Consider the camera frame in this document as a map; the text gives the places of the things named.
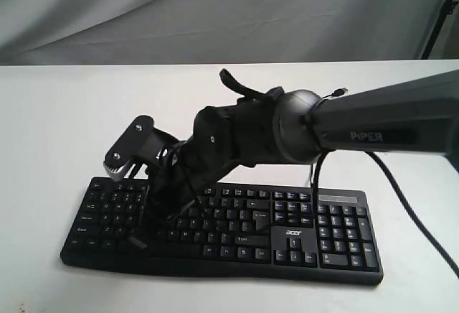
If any black acer keyboard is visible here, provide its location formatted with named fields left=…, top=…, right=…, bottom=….
left=60, top=177, right=384, bottom=286

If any black USB cable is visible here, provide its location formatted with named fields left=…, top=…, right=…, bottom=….
left=303, top=85, right=349, bottom=188

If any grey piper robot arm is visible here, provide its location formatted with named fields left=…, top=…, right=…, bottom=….
left=133, top=70, right=458, bottom=248

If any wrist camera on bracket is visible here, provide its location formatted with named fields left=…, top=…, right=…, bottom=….
left=103, top=115, right=179, bottom=182

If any black tripod stand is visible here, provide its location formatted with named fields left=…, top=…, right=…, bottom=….
left=420, top=0, right=458, bottom=60

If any grey backdrop cloth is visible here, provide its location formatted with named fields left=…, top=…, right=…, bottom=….
left=1, top=0, right=442, bottom=65

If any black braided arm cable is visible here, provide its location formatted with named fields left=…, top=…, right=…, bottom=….
left=218, top=68, right=459, bottom=274

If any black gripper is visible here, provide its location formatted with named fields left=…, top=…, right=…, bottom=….
left=124, top=137, right=237, bottom=252

